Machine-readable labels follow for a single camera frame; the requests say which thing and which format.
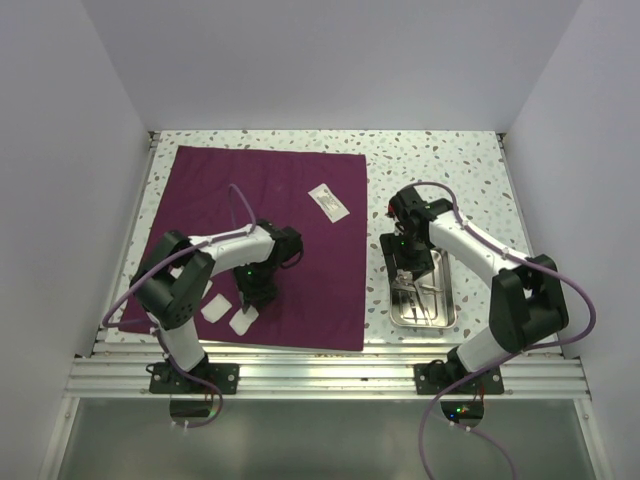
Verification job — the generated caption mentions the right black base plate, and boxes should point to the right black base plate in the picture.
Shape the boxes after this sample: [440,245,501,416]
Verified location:
[413,360,505,396]

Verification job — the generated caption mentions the purple cloth mat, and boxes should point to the purple cloth mat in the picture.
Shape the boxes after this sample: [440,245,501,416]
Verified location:
[135,146,367,351]

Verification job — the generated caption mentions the stainless steel tray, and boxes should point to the stainless steel tray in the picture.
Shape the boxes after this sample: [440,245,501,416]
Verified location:
[390,248,456,330]

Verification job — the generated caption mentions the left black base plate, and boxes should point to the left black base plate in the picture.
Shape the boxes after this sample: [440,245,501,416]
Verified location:
[145,362,240,395]

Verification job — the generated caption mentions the white sachet packet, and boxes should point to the white sachet packet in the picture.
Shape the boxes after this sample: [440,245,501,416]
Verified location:
[308,183,350,223]

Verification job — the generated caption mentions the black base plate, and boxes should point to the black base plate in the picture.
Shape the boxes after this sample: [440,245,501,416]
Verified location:
[413,360,505,396]
[145,362,240,395]

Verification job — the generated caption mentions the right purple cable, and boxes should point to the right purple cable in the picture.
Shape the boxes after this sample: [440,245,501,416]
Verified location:
[409,180,598,480]

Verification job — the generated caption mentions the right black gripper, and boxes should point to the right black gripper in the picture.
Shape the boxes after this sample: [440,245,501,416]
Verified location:
[380,230,435,283]

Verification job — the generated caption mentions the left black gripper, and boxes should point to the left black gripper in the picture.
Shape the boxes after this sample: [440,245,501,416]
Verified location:
[230,261,277,313]

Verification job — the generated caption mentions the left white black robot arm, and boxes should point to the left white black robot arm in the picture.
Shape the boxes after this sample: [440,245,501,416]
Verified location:
[130,220,304,393]

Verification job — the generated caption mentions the steel tweezers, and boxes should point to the steel tweezers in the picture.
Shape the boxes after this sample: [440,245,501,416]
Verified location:
[413,281,441,327]

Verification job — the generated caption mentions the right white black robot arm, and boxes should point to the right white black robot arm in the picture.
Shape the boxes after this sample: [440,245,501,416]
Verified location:
[380,187,569,393]

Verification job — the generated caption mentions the steel scissors in tray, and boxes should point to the steel scissors in tray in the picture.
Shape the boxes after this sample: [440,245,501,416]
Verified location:
[390,271,443,327]

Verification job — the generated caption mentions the aluminium rail frame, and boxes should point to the aluminium rail frame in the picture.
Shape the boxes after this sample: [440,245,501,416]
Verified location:
[64,130,612,479]

